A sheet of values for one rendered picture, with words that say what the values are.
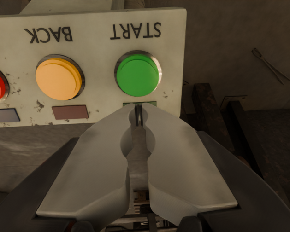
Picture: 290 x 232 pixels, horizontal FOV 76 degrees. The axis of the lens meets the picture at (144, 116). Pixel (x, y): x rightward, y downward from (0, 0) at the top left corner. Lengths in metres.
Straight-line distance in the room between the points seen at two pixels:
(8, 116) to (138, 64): 0.15
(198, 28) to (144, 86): 0.70
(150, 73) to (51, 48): 0.09
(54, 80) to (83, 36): 0.05
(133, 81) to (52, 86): 0.08
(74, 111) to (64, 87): 0.03
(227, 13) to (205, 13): 0.09
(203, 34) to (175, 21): 0.71
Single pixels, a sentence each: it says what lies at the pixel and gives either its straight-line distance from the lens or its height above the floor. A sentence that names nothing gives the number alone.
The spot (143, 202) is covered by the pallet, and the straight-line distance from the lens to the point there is 2.48.
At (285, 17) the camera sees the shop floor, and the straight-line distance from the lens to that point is 1.00.
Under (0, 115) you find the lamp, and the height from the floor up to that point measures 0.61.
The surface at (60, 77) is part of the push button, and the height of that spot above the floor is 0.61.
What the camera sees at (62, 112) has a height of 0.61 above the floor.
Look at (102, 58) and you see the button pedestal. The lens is 0.19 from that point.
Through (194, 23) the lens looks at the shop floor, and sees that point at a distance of 0.85.
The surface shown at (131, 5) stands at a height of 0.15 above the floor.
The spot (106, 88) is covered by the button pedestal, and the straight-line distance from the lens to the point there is 0.19.
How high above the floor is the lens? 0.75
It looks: 39 degrees down
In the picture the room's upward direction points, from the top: 177 degrees clockwise
